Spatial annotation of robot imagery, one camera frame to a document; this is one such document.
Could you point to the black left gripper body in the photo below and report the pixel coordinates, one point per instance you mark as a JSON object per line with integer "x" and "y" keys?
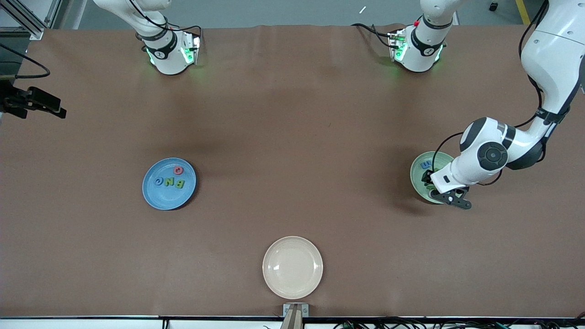
{"x": 432, "y": 177}

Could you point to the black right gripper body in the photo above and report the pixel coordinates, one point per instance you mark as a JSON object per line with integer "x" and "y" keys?
{"x": 13, "y": 101}

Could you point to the blue foam letter m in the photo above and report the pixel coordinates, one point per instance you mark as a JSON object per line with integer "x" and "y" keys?
{"x": 426, "y": 164}

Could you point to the green foam letter N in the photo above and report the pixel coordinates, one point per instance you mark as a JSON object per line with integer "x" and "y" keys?
{"x": 169, "y": 181}

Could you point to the green foam letter B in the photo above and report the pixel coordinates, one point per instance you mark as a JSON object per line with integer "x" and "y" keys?
{"x": 180, "y": 183}

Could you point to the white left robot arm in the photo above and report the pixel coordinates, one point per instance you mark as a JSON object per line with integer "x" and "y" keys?
{"x": 553, "y": 59}

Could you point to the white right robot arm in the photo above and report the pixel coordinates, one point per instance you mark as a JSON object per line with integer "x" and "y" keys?
{"x": 167, "y": 55}

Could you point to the green plate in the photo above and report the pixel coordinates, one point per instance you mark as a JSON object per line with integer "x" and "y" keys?
{"x": 418, "y": 180}

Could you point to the blue plate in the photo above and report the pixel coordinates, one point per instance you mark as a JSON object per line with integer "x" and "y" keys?
{"x": 157, "y": 196}

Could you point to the cream plate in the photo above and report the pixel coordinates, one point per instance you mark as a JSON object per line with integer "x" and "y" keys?
{"x": 292, "y": 267}

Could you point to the brown table mat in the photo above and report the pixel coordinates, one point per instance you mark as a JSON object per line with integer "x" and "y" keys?
{"x": 292, "y": 114}

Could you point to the small black floor object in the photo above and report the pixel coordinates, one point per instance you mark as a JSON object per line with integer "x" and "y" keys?
{"x": 492, "y": 6}

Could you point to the aluminium frame profile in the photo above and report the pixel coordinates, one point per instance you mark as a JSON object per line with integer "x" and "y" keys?
{"x": 36, "y": 33}

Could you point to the grey camera pole bracket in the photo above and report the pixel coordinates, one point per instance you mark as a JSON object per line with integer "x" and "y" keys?
{"x": 295, "y": 315}

